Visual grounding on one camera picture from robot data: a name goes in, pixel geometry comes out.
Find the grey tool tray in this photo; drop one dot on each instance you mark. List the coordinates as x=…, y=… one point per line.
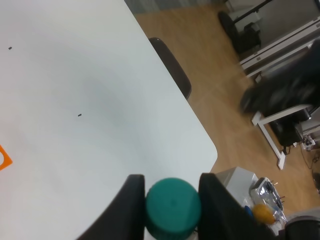
x=263, y=191

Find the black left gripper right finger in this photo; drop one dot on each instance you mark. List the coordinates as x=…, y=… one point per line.
x=222, y=217

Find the yellow ball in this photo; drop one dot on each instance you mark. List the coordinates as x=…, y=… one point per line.
x=263, y=214

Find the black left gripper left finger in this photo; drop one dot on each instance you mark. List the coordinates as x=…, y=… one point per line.
x=124, y=218

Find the orange test tube rack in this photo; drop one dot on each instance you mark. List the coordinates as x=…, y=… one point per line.
x=5, y=160

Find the dark chair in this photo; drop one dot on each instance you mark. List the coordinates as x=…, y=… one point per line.
x=173, y=66

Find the test tube with teal cap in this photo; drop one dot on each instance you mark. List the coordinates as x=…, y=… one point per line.
x=172, y=209

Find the white box on floor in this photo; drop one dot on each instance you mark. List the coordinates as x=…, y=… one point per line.
x=238, y=182

